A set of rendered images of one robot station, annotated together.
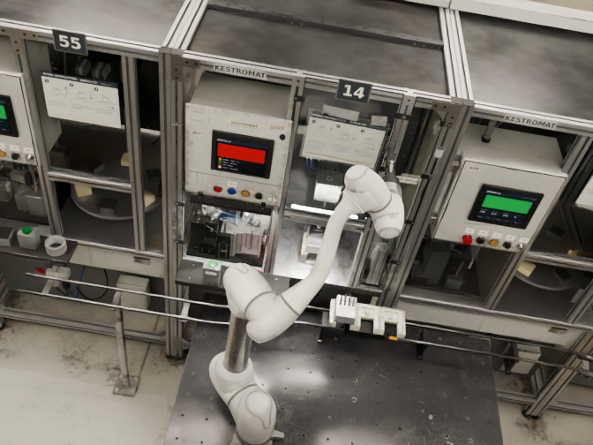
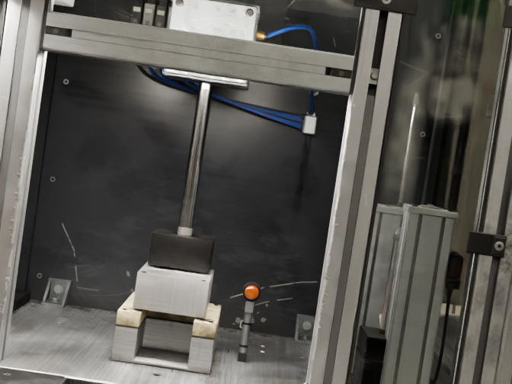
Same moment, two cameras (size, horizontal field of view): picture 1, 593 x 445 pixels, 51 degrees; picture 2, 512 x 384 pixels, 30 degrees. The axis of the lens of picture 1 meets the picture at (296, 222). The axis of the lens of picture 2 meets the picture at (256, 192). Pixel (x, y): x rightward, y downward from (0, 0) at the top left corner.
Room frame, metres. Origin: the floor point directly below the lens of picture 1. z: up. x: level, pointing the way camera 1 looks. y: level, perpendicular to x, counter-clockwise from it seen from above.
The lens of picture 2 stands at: (0.89, -0.23, 1.22)
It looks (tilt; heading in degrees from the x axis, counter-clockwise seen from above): 3 degrees down; 1
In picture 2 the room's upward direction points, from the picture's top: 8 degrees clockwise
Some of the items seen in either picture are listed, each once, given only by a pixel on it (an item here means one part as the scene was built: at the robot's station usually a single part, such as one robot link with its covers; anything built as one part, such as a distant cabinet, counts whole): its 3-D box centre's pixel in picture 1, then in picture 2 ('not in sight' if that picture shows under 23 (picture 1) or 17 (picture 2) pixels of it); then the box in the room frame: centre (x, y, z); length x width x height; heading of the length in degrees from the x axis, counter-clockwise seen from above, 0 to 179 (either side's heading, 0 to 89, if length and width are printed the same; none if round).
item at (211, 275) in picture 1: (212, 270); not in sight; (1.90, 0.35, 0.97); 0.08 x 0.08 x 0.12; 1
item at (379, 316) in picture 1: (365, 321); not in sight; (1.87, -0.42, 0.84); 0.36 x 0.14 x 0.10; 91
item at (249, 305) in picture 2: not in sight; (247, 323); (2.22, -0.22, 0.96); 0.03 x 0.03 x 0.12; 1
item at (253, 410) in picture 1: (255, 412); not in sight; (1.29, 0.02, 0.85); 0.18 x 0.16 x 0.22; 42
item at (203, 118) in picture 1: (240, 141); not in sight; (2.10, 0.30, 1.60); 0.42 x 0.29 x 0.46; 91
